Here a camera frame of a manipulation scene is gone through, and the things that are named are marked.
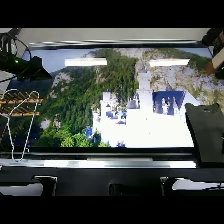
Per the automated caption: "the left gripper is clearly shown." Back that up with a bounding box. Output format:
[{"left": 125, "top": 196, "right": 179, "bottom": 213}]
[{"left": 18, "top": 55, "right": 45, "bottom": 82}]

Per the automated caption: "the brown clothes hanger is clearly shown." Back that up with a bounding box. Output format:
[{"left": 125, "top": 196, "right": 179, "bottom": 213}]
[
  {"left": 0, "top": 89, "right": 45, "bottom": 106},
  {"left": 0, "top": 105, "right": 41, "bottom": 118}
]

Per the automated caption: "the silver frame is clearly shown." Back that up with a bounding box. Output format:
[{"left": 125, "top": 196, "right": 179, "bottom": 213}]
[{"left": 0, "top": 151, "right": 214, "bottom": 197}]

